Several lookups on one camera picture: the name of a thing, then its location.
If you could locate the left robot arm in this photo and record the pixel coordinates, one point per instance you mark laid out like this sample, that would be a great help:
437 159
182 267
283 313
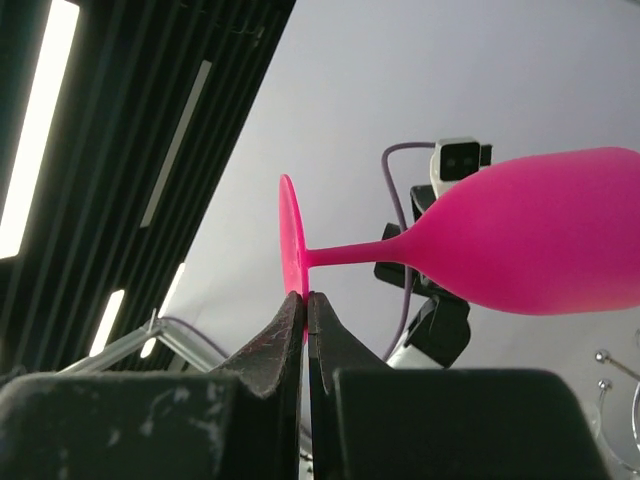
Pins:
440 331

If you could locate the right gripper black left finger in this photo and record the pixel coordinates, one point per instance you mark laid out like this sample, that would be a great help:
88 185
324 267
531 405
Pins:
237 421

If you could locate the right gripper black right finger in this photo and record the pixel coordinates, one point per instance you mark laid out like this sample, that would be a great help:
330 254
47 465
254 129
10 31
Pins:
370 421

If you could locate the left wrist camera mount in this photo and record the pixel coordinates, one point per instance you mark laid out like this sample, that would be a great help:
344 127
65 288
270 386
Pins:
455 159

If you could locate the chrome wire glass rack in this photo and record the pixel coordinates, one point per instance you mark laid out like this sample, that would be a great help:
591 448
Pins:
613 415

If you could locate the pink wine glass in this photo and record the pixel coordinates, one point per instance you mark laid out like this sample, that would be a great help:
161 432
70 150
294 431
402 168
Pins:
549 234

